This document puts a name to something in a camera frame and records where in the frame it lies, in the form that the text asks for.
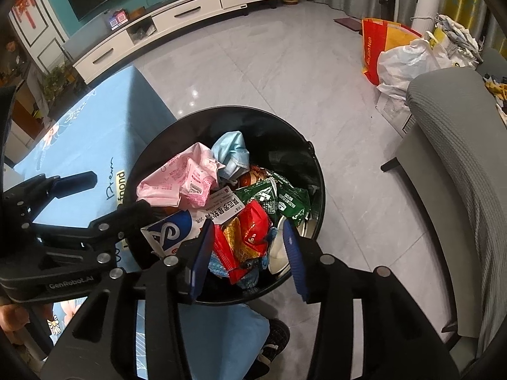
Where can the blue checkered cloth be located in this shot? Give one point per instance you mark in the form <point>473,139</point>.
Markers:
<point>253,273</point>

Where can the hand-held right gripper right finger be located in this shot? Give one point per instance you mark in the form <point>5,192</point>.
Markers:
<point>295,261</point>

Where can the grey sofa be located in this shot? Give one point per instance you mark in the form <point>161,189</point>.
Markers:
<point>455,146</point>

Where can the pink wrapper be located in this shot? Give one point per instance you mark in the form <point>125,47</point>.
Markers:
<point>178,178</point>

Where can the red foil wrapper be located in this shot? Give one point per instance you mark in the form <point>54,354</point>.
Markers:
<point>249,229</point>

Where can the person's left hand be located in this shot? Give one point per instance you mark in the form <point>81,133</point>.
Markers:
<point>14,318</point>

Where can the white television cabinet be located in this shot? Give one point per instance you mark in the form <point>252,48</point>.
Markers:
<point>174,16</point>

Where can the blue floral tablecloth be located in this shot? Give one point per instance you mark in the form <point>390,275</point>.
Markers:
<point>99,126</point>

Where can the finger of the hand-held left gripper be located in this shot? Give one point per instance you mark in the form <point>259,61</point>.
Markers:
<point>119,221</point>
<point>73,182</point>

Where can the person's black shoe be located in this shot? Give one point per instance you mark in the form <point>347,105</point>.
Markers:
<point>273,344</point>

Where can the red blue desk gadget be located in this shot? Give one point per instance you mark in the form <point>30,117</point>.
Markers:
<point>119,20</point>

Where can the red wall ornament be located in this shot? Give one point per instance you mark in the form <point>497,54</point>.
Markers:
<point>27,6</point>

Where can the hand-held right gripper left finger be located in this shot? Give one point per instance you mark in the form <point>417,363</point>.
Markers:
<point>200,259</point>

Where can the blue face mask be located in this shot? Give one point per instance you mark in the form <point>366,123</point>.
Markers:
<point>231,154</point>

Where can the green snack packet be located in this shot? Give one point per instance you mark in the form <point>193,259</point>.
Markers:
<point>293,202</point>
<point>257,198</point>

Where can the orange shopping bag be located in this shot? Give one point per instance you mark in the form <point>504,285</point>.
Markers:
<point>376,47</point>

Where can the black trash bin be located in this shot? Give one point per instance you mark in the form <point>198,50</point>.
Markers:
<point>277,134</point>

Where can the cluster of green houseplants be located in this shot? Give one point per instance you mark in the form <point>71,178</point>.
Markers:
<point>57,83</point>

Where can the dark floor mat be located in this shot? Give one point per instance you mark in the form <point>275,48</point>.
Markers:
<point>348,23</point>

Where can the white plastic shopping bag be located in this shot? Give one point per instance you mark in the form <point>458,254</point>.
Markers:
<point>404,67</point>

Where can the blue white medicine box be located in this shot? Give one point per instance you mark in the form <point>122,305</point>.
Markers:
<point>174,233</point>

